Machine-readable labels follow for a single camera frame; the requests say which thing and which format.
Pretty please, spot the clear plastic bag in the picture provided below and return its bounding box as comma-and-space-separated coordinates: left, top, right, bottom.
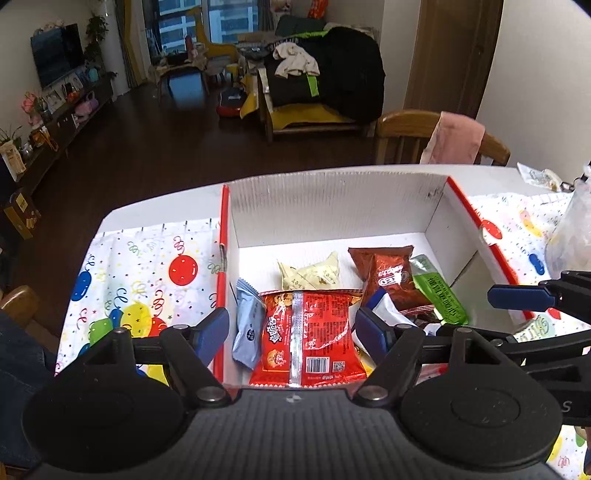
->
545, 165, 591, 278

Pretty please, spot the red cardboard box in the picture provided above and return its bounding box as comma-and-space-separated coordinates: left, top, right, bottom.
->
212, 168, 537, 386

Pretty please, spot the light blue snack packet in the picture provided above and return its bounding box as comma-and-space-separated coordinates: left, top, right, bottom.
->
232, 279, 266, 370

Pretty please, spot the wooden chair with backrest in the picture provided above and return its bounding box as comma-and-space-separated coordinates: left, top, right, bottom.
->
374, 109, 511, 166

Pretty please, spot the green snack packet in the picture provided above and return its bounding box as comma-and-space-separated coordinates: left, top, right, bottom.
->
410, 254, 469, 326

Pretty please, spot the red snack packet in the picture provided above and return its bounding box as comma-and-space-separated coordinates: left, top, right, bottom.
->
249, 289, 367, 388

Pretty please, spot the brown foil snack packet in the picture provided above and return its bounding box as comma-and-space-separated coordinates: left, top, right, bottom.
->
349, 245, 431, 311

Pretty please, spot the left wooden chair with jeans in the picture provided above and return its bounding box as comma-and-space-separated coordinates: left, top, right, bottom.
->
1, 286, 55, 469

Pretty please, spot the operator hand blue sleeve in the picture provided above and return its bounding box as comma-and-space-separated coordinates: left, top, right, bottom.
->
583, 427, 591, 476

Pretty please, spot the yellow giraffe toy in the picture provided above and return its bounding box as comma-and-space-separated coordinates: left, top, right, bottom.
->
186, 5, 240, 61

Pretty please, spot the low dark tv console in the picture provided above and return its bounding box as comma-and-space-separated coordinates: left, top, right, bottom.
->
1, 77, 113, 198

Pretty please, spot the yellow snack packet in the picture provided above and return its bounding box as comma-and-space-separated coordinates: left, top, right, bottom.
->
355, 345, 376, 376

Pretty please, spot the white garment on sofa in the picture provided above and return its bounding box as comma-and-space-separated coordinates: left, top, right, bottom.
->
273, 42, 321, 79

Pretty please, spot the black television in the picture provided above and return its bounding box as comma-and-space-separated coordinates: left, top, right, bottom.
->
30, 24, 84, 88

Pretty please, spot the cream white snack packet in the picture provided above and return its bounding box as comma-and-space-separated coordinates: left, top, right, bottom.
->
279, 252, 339, 291

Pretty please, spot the dark red-black snack packet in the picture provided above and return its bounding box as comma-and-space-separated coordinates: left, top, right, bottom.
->
402, 304, 442, 330

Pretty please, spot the pink towel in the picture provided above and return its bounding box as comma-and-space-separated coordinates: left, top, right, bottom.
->
420, 112, 486, 165

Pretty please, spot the brown cardboard box on floor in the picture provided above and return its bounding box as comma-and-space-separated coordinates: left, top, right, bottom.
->
4, 188, 41, 240

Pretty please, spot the dark sofa with clothes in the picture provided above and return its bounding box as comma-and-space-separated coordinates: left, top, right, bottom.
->
239, 16, 386, 136

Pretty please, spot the small dark coffee table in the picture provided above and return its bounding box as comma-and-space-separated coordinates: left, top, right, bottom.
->
154, 63, 209, 107

